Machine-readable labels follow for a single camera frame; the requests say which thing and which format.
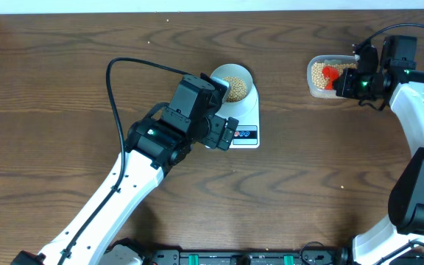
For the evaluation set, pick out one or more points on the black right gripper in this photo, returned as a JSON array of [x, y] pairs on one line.
[[345, 90]]

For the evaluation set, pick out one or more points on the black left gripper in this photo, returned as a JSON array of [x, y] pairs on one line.
[[212, 140]]

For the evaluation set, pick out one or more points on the red plastic measuring scoop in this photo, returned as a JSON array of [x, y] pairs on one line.
[[330, 74]]

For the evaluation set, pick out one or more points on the white plastic bowl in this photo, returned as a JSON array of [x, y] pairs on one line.
[[239, 99]]

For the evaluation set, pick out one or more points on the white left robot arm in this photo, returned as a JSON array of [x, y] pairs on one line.
[[153, 145]]

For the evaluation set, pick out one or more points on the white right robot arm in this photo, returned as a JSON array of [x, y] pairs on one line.
[[392, 77]]

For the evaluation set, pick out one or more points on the white digital kitchen scale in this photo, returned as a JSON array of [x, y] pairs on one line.
[[247, 134]]

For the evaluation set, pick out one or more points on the clear plastic soybean container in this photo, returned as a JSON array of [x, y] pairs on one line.
[[317, 82]]

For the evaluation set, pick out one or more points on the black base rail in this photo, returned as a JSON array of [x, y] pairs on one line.
[[128, 252]]

